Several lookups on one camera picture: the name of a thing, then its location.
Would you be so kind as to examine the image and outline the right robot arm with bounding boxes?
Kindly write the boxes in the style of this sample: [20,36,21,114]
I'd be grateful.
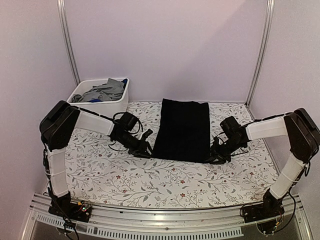
[207,107,320,218]

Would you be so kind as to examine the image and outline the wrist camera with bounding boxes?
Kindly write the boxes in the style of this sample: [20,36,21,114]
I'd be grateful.
[117,112,138,132]
[220,116,241,138]

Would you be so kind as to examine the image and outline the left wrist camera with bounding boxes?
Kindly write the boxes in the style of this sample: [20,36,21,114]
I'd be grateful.
[117,112,138,132]

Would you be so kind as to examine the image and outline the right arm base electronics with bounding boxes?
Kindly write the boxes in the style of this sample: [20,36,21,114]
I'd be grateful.
[239,203,285,236]

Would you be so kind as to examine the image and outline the right aluminium frame post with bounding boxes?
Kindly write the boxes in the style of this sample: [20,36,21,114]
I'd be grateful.
[245,0,275,108]

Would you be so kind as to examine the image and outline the aluminium front rail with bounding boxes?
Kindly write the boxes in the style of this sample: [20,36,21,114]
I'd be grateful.
[21,193,316,240]

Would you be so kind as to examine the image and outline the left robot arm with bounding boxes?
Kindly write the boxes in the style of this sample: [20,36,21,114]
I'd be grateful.
[39,100,153,217]

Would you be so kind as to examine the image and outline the blue garment in bin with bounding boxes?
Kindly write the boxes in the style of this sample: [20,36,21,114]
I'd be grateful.
[121,78,128,85]

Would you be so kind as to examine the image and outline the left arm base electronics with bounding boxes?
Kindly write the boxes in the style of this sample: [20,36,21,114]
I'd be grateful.
[48,200,92,223]

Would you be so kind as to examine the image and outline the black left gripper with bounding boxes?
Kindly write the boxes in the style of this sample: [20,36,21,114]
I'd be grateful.
[115,132,156,159]

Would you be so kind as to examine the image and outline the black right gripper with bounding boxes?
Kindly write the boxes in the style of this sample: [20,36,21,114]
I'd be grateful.
[205,137,245,164]

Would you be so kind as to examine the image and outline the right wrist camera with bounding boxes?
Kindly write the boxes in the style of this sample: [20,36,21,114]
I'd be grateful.
[220,116,241,138]

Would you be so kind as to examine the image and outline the white plastic laundry bin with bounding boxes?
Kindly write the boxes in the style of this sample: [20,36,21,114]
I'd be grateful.
[67,78,130,117]

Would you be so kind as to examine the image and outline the black t-shirt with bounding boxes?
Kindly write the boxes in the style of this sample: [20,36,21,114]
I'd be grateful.
[152,98,211,163]

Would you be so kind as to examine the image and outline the grey garment in bin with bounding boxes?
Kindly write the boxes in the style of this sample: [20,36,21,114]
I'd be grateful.
[70,78,126,103]

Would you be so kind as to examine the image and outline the left aluminium frame post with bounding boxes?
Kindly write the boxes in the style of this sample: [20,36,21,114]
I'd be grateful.
[56,0,81,86]

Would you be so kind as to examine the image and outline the aluminium frame post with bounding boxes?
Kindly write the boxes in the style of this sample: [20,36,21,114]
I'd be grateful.
[245,0,275,108]
[56,0,81,86]

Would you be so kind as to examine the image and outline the floral tablecloth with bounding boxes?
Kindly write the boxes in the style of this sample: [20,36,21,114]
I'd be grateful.
[42,100,282,209]

